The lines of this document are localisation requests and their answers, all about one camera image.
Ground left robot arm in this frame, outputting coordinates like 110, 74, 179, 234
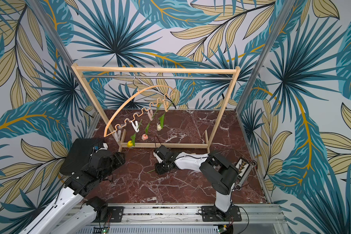
20, 148, 126, 234

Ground curved wooden clip hanger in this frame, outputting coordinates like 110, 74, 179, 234
103, 76, 177, 140

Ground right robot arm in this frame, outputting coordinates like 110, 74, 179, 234
153, 145, 238, 213

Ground silver wrench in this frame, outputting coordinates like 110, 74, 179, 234
235, 159, 257, 191

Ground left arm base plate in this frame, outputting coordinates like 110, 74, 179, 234
100, 206, 124, 224

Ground screwdriver bit box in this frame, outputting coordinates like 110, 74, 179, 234
236, 158, 252, 183

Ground cream white tulip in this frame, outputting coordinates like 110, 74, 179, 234
155, 98, 171, 131

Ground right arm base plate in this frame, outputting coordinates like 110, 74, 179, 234
200, 205, 242, 222

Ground yellow tulip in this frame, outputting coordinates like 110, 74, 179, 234
127, 121, 142, 148

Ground wooden clothes rack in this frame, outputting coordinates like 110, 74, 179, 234
71, 63, 241, 153

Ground pink tulip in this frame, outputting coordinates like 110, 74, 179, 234
141, 104, 160, 140

